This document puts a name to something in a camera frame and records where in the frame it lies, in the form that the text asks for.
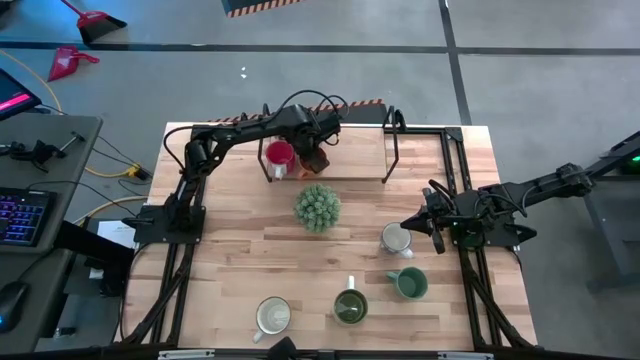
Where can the orange mug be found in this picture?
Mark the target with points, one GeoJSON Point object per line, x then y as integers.
{"type": "Point", "coordinates": [314, 167]}

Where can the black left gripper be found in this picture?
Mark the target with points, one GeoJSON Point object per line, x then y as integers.
{"type": "Point", "coordinates": [320, 136]}

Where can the white paper sheet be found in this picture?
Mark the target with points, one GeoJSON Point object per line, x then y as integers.
{"type": "Point", "coordinates": [117, 234]}

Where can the green artificial plant ball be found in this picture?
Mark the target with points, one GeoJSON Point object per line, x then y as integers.
{"type": "Point", "coordinates": [317, 207]}

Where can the grey desk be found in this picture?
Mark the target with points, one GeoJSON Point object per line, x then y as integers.
{"type": "Point", "coordinates": [30, 260]}

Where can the hazard-striped black platform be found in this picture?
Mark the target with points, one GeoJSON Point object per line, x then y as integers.
{"type": "Point", "coordinates": [365, 112]}

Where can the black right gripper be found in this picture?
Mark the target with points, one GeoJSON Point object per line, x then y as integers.
{"type": "Point", "coordinates": [440, 215]}

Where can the red broom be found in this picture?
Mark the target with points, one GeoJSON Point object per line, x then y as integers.
{"type": "Point", "coordinates": [95, 22]}

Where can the white patterned mug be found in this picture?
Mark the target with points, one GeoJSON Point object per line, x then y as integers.
{"type": "Point", "coordinates": [396, 237]}

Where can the black backlit keyboard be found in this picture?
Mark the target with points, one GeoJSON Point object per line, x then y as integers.
{"type": "Point", "coordinates": [22, 217]}

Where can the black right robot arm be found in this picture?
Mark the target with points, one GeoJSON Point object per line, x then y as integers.
{"type": "Point", "coordinates": [540, 192]}

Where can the red dustpan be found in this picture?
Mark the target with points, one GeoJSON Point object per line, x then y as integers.
{"type": "Point", "coordinates": [67, 60]}

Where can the teal green mug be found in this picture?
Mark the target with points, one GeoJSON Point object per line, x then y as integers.
{"type": "Point", "coordinates": [412, 285]}

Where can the silver metal bracket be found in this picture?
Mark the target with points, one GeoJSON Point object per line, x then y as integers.
{"type": "Point", "coordinates": [465, 356]}
{"type": "Point", "coordinates": [186, 355]}

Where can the black clamp tool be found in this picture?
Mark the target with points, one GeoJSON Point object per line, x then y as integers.
{"type": "Point", "coordinates": [37, 150]}

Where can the yellow mug with white inside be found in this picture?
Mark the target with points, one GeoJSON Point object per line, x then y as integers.
{"type": "Point", "coordinates": [273, 315]}

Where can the black aluminium table frame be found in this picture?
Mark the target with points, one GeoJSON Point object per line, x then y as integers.
{"type": "Point", "coordinates": [425, 131]}

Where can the black tablet screen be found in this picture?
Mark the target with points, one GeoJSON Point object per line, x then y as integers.
{"type": "Point", "coordinates": [12, 97]}

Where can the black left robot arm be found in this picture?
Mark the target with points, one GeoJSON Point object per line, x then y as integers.
{"type": "Point", "coordinates": [240, 131]}

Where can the black computer mouse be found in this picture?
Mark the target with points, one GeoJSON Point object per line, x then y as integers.
{"type": "Point", "coordinates": [10, 305]}

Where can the hazard-striped black box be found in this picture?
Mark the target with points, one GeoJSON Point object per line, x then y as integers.
{"type": "Point", "coordinates": [260, 6]}

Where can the black metal stand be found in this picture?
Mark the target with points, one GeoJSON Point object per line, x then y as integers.
{"type": "Point", "coordinates": [625, 150]}

